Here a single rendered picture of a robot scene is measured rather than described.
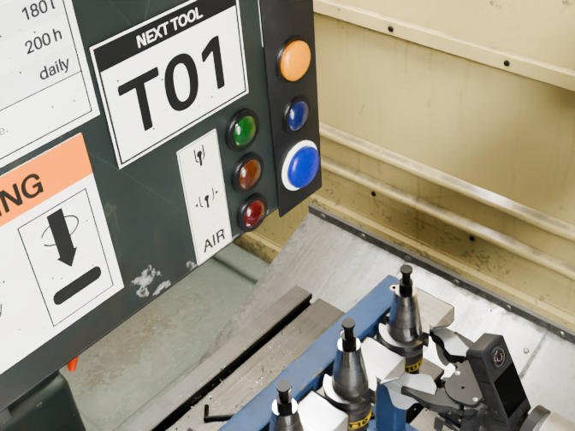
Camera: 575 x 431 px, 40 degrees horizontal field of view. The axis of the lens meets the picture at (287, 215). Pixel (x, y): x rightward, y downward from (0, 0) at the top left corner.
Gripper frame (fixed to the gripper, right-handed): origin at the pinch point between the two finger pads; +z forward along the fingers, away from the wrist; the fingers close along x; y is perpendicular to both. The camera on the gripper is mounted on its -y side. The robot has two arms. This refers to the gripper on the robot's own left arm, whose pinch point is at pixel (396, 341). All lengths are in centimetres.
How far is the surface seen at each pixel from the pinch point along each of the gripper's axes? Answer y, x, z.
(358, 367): -7.5, -11.4, -2.5
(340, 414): -2.4, -14.8, -2.5
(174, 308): 64, 20, 78
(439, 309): -2.4, 6.2, -2.1
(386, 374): -2.4, -6.8, -3.2
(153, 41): -60, -35, -7
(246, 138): -51, -30, -8
